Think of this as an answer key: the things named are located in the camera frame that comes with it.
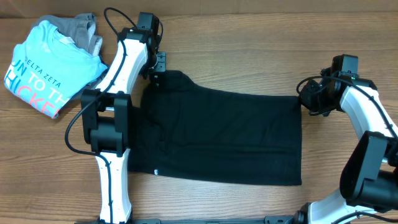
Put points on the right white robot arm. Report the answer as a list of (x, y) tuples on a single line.
[(365, 189)]

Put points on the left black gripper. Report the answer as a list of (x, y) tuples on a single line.
[(161, 67)]

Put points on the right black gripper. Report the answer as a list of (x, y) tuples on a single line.
[(305, 99)]

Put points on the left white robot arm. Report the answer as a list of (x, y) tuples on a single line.
[(107, 119)]

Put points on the black t-shirt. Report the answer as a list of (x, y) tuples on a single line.
[(187, 131)]

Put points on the grey folded t-shirt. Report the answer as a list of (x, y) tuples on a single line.
[(79, 29)]

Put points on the light blue printed t-shirt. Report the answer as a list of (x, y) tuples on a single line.
[(24, 83)]

